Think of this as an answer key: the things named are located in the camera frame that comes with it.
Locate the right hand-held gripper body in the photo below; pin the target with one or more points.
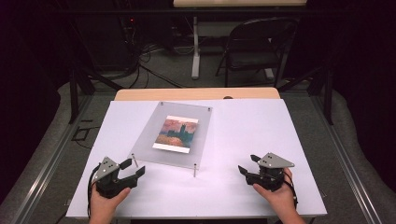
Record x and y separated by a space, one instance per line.
268 174

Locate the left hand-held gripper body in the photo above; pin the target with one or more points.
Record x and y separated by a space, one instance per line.
107 177

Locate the person's right hand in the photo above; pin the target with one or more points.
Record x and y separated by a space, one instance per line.
278 196

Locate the person's left hand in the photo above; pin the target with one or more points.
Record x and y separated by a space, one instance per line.
104 202

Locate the white table cover board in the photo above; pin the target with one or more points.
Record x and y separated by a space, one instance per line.
249 140

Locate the painting postcard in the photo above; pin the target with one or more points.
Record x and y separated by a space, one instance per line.
176 134

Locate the black metal stand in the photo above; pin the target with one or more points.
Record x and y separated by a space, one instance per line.
77 90
323 90

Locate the wooden table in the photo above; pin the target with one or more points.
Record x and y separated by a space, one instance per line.
193 94

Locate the black folding chair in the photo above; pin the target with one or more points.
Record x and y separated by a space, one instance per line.
258 46

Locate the white desk leg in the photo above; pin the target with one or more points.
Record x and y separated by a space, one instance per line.
195 49

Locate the dark equipment rack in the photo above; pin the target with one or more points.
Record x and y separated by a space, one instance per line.
130 28

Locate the light wooden desk top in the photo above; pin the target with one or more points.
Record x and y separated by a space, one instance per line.
239 2

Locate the clear acrylic picture frame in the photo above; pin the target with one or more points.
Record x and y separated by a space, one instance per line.
174 130

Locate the aluminium floor rail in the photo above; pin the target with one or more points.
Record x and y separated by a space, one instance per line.
345 161
46 168

